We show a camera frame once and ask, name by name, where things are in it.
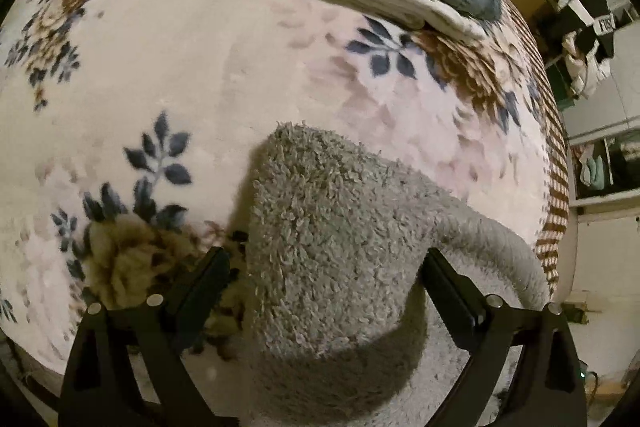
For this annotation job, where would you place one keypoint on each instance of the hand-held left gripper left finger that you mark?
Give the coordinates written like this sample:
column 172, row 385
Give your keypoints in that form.
column 200, row 299

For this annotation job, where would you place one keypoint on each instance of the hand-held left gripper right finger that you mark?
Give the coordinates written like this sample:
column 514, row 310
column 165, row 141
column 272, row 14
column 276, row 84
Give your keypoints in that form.
column 450, row 299

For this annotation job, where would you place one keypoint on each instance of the grey fluffy towel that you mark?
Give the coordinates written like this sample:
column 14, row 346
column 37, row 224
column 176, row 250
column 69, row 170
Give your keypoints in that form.
column 340, row 257

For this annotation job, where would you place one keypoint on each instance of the brown checkered bed sheet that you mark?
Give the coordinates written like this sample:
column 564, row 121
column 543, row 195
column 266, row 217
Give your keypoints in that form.
column 556, row 187

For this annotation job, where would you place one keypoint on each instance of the teal folded cloth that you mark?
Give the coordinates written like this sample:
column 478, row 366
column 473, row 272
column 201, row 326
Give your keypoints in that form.
column 592, row 171

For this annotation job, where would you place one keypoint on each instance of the floral blanket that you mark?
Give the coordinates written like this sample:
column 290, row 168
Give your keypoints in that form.
column 200, row 82

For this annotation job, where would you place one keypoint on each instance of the white wardrobe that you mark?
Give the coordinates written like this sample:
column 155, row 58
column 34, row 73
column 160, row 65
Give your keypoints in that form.
column 610, row 97

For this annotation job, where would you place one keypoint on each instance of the black and white jacket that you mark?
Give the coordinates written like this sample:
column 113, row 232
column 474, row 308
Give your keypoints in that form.
column 580, row 17

